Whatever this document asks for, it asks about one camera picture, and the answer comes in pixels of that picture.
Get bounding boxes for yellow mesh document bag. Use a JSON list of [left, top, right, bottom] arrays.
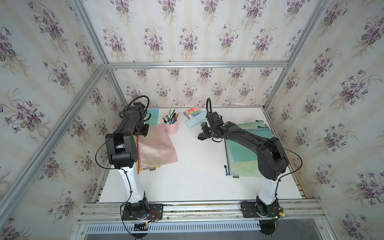
[[136, 136, 160, 175]]

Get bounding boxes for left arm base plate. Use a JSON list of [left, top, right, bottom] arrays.
[[122, 203, 164, 221]]

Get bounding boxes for pale green rear document bag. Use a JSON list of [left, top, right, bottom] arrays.
[[237, 120, 269, 130]]

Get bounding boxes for aluminium mounting rail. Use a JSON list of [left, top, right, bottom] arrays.
[[75, 199, 326, 224]]

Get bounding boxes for light green document bag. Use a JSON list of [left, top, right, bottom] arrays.
[[225, 141, 262, 178]]

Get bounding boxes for pink mesh document bag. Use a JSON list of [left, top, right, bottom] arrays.
[[139, 124, 179, 168]]

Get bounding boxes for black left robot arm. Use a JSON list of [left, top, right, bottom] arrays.
[[105, 102, 149, 213]]

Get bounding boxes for blue mesh document bag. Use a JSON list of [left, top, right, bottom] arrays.
[[146, 109, 159, 127]]

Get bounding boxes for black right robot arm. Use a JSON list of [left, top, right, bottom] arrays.
[[198, 110, 289, 217]]

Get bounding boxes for pink metal pen bucket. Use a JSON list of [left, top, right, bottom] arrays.
[[163, 109, 179, 135]]

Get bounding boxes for large teal document bag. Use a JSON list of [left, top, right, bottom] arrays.
[[226, 128, 274, 163]]

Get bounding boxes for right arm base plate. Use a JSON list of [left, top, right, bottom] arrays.
[[241, 200, 284, 219]]

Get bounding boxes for green and grey cleaning cloth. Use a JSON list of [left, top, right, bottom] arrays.
[[198, 122, 212, 141]]

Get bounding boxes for light blue booklet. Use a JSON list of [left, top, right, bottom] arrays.
[[185, 112, 207, 129]]

